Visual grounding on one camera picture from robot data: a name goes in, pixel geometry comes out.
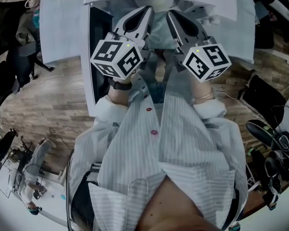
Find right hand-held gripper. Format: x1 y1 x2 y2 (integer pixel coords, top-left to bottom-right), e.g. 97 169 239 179
166 10 232 83

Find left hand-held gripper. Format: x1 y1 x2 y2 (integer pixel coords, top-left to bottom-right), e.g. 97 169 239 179
90 5 156 79

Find pale cream dough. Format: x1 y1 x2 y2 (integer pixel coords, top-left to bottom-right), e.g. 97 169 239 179
148 0 174 10

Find person's left forearm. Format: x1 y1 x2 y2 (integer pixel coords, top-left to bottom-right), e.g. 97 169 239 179
107 77 135 105

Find person's right forearm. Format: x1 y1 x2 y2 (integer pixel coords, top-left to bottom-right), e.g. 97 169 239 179
191 77 216 105

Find white plastic object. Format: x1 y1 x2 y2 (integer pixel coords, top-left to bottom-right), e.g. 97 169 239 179
189 5 222 26

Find black wrist band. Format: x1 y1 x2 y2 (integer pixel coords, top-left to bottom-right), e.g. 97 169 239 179
107 77 133 91

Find blue jeans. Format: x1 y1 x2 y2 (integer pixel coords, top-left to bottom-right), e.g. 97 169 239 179
150 80 169 104

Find white face mask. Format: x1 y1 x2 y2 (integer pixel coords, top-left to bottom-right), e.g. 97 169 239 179
25 0 41 9

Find olive bag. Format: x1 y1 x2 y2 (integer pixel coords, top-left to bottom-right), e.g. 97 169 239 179
15 7 41 48

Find white striped shirt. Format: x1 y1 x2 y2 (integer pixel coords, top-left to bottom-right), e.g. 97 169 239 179
68 72 249 231

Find black office chair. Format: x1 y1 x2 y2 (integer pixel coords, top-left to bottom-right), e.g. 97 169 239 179
0 0 55 120

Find black equipment bundle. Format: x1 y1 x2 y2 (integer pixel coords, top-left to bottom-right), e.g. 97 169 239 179
247 131 289 211

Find person's chest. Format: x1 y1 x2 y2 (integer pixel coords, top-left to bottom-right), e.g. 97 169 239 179
134 176 222 231

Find white desk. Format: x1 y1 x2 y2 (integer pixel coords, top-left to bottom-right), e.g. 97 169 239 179
0 157 72 231

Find thin gold bracelet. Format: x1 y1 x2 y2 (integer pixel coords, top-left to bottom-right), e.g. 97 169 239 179
194 88 215 100

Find white cable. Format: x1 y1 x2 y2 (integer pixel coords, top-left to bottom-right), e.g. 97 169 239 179
214 91 264 120

